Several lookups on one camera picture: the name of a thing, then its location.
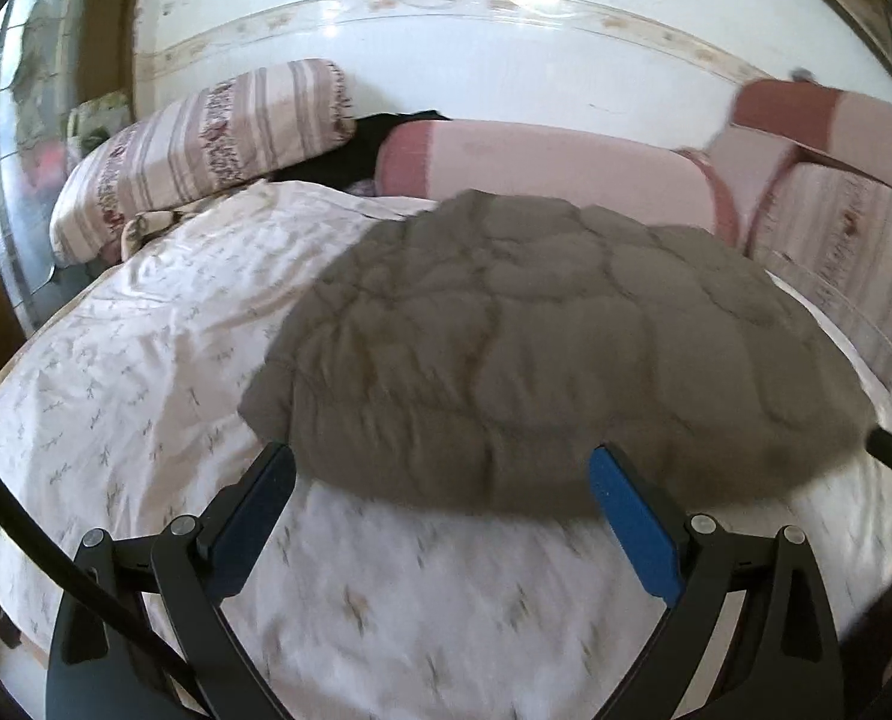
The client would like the white printed bed sheet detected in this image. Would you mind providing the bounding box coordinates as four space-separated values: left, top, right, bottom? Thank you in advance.
0 180 892 720

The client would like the dark cloth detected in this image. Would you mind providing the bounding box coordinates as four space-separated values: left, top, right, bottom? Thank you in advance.
270 111 454 200

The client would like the pale striped cushion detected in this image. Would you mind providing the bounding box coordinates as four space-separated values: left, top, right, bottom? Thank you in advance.
746 161 892 391

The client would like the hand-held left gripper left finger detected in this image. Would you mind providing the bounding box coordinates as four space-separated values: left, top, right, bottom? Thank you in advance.
62 444 298 720

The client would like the pink cushion with red end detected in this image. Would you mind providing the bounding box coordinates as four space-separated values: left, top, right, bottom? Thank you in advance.
708 79 892 233

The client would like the black cable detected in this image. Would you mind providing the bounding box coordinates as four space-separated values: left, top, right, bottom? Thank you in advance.
0 436 196 695

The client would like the grey quilted jacket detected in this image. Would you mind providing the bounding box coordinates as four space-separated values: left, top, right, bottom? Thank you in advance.
237 190 878 520

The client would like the floral patterned cloth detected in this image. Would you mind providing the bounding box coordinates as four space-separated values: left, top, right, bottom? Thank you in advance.
67 90 132 147

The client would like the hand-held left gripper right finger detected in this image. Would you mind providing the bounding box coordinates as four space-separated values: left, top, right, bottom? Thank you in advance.
591 444 842 720

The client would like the pink bolster cushion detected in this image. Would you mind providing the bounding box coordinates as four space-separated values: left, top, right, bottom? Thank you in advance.
375 120 740 248

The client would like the striped floral pillow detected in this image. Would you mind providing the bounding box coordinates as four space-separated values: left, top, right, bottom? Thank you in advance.
48 58 357 265

